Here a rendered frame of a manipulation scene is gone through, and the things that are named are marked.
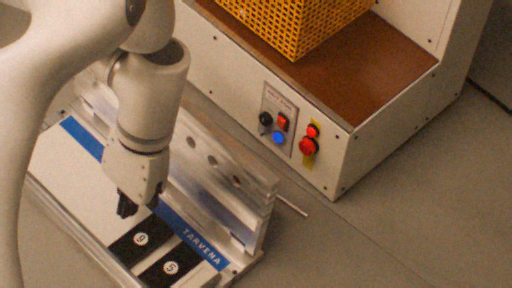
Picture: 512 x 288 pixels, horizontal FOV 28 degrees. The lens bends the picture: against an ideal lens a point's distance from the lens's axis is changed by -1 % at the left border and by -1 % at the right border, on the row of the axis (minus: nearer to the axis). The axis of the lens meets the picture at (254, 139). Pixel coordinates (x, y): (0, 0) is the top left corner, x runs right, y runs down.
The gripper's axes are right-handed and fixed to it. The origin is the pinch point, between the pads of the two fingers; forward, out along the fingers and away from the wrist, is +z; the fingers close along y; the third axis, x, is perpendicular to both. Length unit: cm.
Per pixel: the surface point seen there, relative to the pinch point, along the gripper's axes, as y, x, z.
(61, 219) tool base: -8.3, -5.7, 7.8
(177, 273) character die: 11.9, 0.7, 5.5
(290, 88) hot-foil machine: 5.7, 26.2, -15.9
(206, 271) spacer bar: 14.6, 4.3, 4.9
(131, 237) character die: 2.0, 0.0, 6.0
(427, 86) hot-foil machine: 18, 47, -16
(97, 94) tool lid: -20.2, 10.4, -2.2
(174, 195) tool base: 0.2, 10.8, 4.6
